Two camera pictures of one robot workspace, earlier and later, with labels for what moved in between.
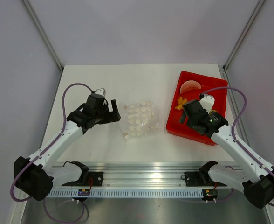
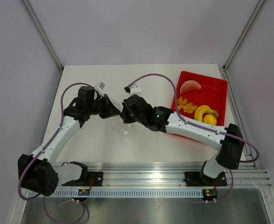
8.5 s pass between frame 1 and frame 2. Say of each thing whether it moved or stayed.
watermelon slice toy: stayed
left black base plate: stayed
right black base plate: stayed
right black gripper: moved
